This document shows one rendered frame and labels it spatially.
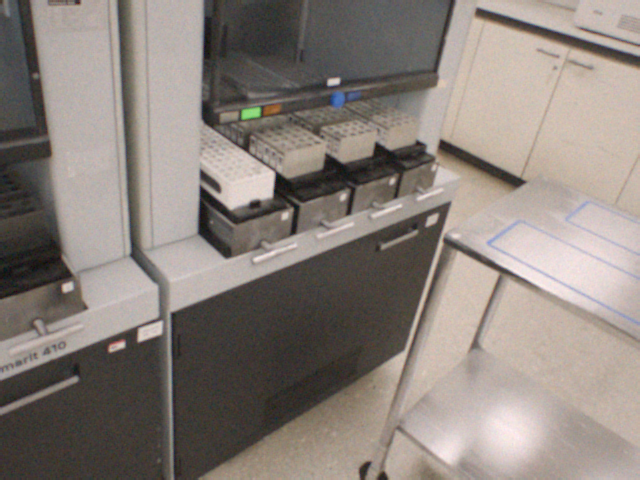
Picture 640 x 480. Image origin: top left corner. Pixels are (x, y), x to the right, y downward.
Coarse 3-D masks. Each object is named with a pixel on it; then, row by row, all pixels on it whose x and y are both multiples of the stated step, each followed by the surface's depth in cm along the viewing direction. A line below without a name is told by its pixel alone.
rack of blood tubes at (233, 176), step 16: (208, 128) 114; (208, 144) 108; (224, 144) 109; (208, 160) 102; (224, 160) 103; (240, 160) 104; (256, 160) 105; (208, 176) 108; (224, 176) 98; (240, 176) 99; (256, 176) 99; (272, 176) 101; (224, 192) 97; (240, 192) 97; (256, 192) 100; (272, 192) 103
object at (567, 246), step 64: (512, 192) 119; (576, 192) 124; (448, 256) 102; (512, 256) 97; (576, 256) 100; (448, 384) 143; (512, 384) 146; (384, 448) 134; (448, 448) 126; (512, 448) 129; (576, 448) 131
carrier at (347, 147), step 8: (368, 128) 122; (336, 136) 116; (344, 136) 117; (352, 136) 117; (360, 136) 119; (368, 136) 120; (336, 144) 116; (344, 144) 116; (352, 144) 118; (360, 144) 120; (368, 144) 122; (336, 152) 117; (344, 152) 118; (352, 152) 120; (360, 152) 121; (368, 152) 123; (344, 160) 119; (352, 160) 121
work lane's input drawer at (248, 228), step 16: (208, 192) 101; (208, 208) 100; (224, 208) 98; (240, 208) 98; (256, 208) 99; (272, 208) 100; (288, 208) 103; (208, 224) 102; (224, 224) 97; (240, 224) 96; (256, 224) 99; (272, 224) 102; (288, 224) 105; (224, 240) 99; (240, 240) 98; (256, 240) 101; (272, 240) 104; (256, 256) 98; (272, 256) 99
